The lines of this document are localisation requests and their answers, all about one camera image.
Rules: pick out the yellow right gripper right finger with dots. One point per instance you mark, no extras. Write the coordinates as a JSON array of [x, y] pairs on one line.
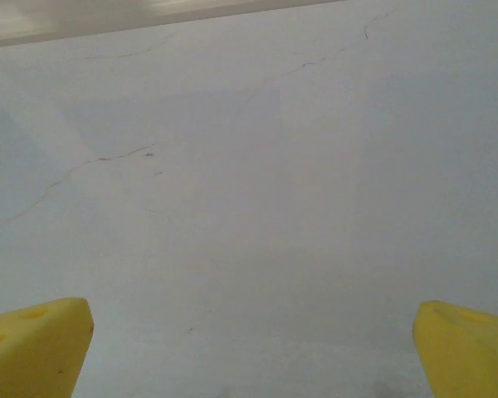
[[469, 356]]

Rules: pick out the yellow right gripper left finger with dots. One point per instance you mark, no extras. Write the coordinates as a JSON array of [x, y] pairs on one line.
[[33, 352]]

